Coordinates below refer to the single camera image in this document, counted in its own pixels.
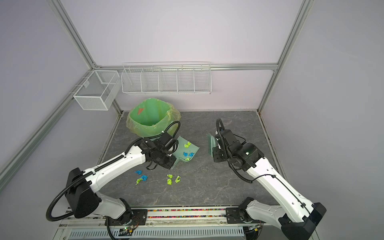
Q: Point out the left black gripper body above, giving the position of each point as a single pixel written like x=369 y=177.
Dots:
x=165 y=160

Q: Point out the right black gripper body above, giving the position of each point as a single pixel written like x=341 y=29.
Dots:
x=219 y=156

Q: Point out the mint green hand brush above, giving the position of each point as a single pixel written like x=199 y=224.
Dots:
x=211 y=144

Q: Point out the mint green dustpan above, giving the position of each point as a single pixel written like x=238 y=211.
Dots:
x=179 y=152

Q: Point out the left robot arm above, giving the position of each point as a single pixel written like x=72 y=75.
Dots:
x=82 y=190

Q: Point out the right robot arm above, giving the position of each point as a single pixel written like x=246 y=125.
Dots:
x=295 y=215

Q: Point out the blue green scraps near bin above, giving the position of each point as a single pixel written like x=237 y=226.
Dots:
x=188 y=154

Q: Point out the blue green scraps front left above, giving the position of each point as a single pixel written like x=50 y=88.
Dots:
x=141 y=178

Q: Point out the green scraps front centre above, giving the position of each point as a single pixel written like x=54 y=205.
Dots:
x=171 y=179

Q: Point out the yellow-green plastic bin liner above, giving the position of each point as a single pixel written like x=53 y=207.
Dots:
x=141 y=126

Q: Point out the small white mesh basket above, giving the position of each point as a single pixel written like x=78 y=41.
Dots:
x=99 y=90

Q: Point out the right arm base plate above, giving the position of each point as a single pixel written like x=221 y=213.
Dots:
x=236 y=216

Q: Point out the aluminium front rail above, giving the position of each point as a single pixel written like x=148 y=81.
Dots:
x=188 y=217

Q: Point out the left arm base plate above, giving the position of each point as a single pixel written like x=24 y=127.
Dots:
x=137 y=217

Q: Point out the long white wire basket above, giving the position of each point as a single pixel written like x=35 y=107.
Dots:
x=167 y=78

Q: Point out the aluminium frame profiles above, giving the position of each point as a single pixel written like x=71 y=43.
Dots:
x=10 y=169

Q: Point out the white vented cable duct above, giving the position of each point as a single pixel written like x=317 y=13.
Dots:
x=157 y=233

